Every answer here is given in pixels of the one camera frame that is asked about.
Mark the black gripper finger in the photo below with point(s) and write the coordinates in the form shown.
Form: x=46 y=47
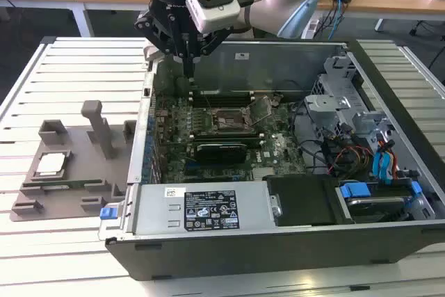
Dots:
x=212 y=43
x=160 y=38

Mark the thin locking lever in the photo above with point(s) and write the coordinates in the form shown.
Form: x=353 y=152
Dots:
x=208 y=102
x=265 y=119

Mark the silver CPU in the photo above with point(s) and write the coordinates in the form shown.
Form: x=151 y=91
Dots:
x=49 y=165

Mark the CPU socket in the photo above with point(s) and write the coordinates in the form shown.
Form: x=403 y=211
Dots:
x=227 y=121

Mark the grey case latch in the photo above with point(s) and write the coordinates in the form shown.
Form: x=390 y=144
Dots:
x=153 y=54

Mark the black RAM slot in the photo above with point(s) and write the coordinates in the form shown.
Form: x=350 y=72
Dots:
x=208 y=132
x=200 y=103
x=208 y=138
x=200 y=96

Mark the white power strip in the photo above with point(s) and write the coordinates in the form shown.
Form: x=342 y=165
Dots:
x=311 y=29

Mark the black graphics card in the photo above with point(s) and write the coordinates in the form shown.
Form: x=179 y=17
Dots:
x=222 y=153

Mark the green motherboard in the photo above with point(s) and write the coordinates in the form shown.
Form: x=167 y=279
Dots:
x=278 y=151

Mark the metal drive cage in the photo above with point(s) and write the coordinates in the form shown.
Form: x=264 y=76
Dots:
x=327 y=102

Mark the silver chipset heatsink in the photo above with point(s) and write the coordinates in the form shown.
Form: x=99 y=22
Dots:
x=262 y=174

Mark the grey parts rack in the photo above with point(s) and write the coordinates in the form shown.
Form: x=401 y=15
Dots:
x=80 y=172

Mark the grey power supply unit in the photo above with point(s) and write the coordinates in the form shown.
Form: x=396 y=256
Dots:
x=156 y=213

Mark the black plastic shroud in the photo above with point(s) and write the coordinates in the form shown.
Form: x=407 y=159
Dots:
x=306 y=199

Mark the blue latch tab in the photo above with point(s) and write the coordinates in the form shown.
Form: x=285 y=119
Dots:
x=107 y=214

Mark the hard disk in blue carrier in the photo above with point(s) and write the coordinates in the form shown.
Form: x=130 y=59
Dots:
x=354 y=191

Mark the black office chair base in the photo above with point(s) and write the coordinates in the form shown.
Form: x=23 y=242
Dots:
x=426 y=27

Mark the black PC case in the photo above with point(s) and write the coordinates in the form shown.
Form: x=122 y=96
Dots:
x=278 y=255

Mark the small case wall sticker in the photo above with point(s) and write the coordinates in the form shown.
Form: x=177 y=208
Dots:
x=242 y=56

